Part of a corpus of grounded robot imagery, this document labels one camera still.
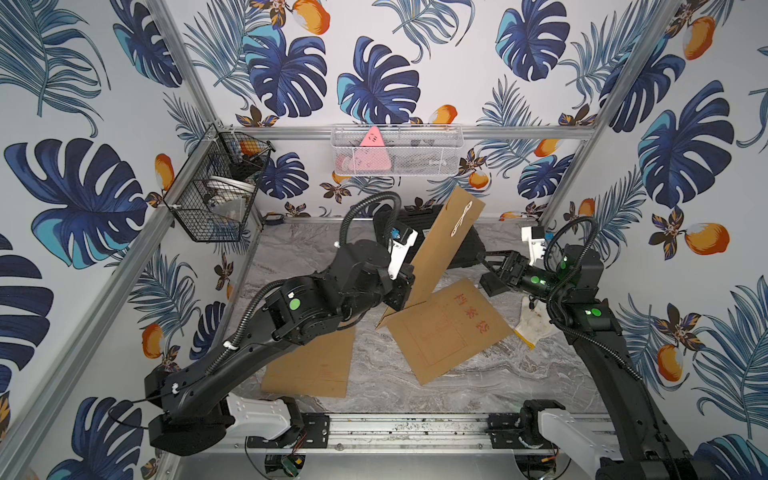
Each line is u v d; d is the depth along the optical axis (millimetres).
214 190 801
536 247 637
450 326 928
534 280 605
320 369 839
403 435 749
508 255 601
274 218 1209
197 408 374
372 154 902
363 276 390
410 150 1008
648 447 386
